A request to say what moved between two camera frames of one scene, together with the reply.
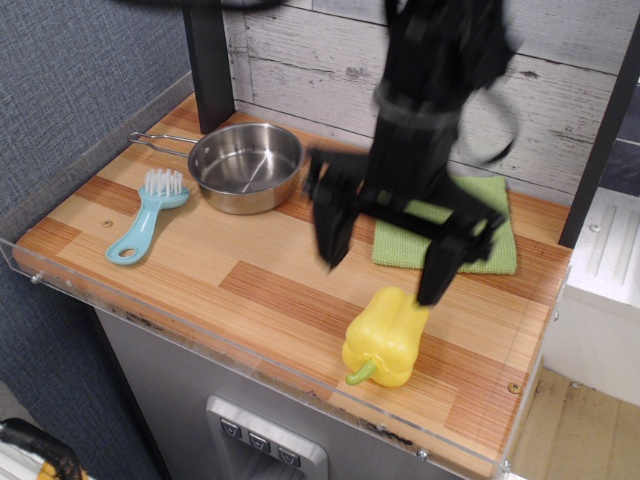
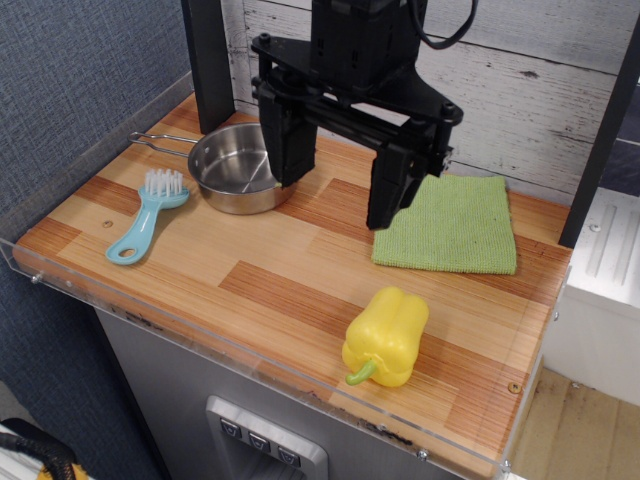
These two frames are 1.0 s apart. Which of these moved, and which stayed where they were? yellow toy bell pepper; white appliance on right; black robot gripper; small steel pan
Moved: black robot gripper
Stayed: white appliance on right; yellow toy bell pepper; small steel pan
